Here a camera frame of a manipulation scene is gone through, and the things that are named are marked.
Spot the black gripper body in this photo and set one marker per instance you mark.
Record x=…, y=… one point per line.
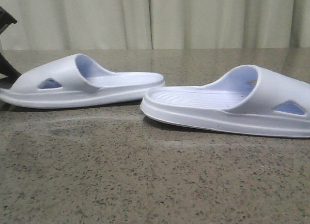
x=6, y=19

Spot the light blue slipper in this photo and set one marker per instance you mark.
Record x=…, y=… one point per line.
x=77, y=81
x=247, y=100

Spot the white pleated curtain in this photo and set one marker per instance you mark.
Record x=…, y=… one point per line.
x=156, y=24

